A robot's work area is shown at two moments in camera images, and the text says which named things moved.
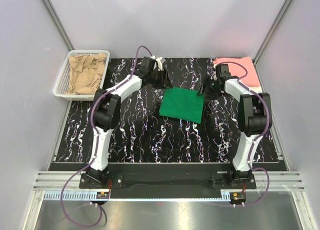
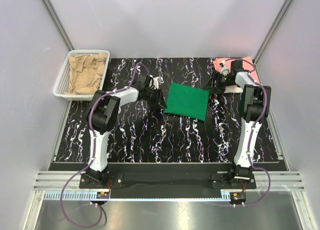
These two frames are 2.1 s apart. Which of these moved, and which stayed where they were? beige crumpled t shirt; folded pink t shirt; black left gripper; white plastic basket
Moved: black left gripper
Stayed: white plastic basket; folded pink t shirt; beige crumpled t shirt
